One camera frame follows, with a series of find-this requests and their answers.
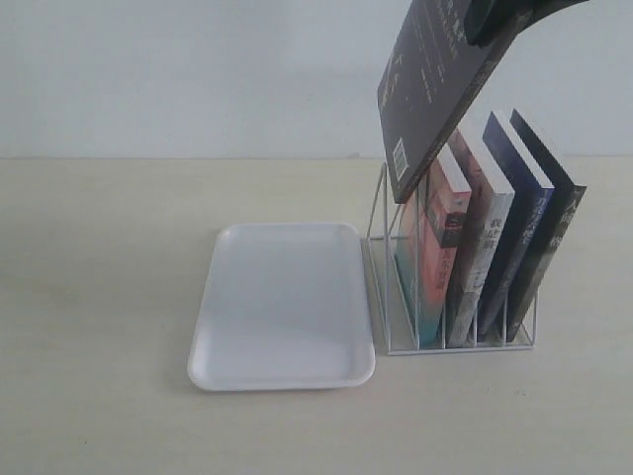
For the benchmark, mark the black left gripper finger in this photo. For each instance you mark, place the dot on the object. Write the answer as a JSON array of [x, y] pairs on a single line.
[[481, 22]]

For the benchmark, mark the dark grey cover book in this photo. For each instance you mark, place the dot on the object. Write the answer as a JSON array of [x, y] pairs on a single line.
[[433, 76]]

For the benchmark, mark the dark blue moon book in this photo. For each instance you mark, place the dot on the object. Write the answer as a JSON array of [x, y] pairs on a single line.
[[532, 192]]

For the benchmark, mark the grey white spine book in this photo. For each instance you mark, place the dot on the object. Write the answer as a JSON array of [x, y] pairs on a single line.
[[491, 198]]

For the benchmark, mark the black spine book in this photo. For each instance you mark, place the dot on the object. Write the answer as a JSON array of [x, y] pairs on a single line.
[[562, 206]]

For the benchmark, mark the red teal spine book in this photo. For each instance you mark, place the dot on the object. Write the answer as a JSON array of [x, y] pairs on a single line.
[[430, 228]]

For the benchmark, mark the white plastic tray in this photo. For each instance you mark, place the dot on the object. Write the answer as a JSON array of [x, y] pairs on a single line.
[[285, 307]]

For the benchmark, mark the white wire book rack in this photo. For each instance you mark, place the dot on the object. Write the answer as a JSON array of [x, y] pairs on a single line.
[[396, 332]]

